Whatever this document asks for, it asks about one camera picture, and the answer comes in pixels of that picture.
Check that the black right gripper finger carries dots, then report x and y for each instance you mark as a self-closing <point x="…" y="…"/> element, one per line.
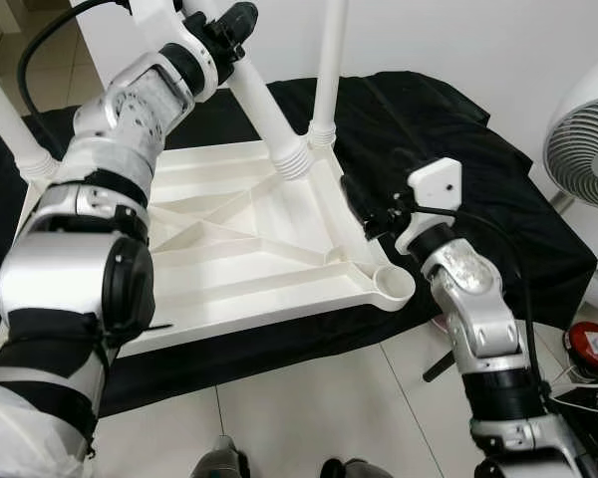
<point x="405" y="165"/>
<point x="357" y="204"/>

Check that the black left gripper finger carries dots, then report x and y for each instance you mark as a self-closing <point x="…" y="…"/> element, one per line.
<point x="244" y="15"/>

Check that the white plastic table leg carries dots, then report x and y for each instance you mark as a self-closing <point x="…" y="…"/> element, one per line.
<point x="269" y="115"/>
<point x="329" y="60"/>
<point x="5" y="119"/>

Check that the white plastic table top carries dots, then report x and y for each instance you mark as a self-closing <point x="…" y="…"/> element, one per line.
<point x="229" y="269"/>

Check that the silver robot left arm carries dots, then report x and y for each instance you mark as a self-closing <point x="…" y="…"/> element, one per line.
<point x="120" y="110"/>

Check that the black table cloth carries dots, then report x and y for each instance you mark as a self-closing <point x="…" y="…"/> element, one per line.
<point x="458" y="129"/>

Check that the pink plastic object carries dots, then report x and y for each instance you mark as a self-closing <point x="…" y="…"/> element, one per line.
<point x="442" y="324"/>

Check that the black table leg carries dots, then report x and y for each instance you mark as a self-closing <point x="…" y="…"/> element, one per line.
<point x="439" y="365"/>

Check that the white round floor fan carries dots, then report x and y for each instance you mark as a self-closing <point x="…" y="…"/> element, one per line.
<point x="583" y="139"/>

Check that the red round device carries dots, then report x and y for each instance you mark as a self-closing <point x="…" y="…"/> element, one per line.
<point x="590" y="349"/>

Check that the silver robot right leg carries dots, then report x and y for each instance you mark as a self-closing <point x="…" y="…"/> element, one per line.
<point x="367" y="471"/>

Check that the silver robot leg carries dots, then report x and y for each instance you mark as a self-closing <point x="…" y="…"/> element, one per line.
<point x="367" y="471"/>
<point x="217" y="463"/>

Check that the silver robot left leg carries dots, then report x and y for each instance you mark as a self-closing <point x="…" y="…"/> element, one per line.
<point x="217" y="463"/>

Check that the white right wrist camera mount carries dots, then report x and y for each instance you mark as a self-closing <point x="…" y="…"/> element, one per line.
<point x="437" y="184"/>

